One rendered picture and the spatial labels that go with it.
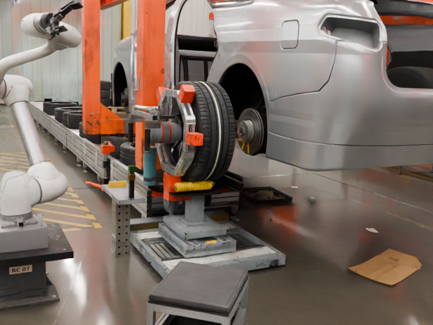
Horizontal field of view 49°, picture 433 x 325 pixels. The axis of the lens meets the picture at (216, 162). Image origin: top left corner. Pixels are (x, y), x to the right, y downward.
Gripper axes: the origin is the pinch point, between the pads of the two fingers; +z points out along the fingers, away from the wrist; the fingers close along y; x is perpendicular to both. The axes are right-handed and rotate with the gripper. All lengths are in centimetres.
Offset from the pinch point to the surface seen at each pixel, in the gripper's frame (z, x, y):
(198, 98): -12, -95, -26
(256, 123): -4, -143, -41
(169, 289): 49, -78, 86
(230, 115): 1, -113, -26
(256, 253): 6, -184, 34
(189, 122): -11, -96, -10
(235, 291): 68, -95, 76
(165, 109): -23, -85, -11
